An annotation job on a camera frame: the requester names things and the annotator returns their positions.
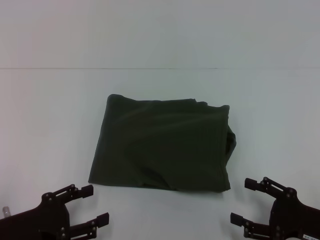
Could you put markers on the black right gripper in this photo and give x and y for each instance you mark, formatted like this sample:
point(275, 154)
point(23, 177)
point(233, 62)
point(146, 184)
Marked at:
point(295, 220)

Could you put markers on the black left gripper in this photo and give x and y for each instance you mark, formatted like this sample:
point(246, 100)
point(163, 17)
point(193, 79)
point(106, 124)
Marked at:
point(40, 222)

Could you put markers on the dark green t-shirt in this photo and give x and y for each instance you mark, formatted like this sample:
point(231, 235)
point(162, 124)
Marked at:
point(162, 145)

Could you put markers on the silver left gripper knob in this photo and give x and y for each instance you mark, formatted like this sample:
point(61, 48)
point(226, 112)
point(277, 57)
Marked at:
point(6, 211)

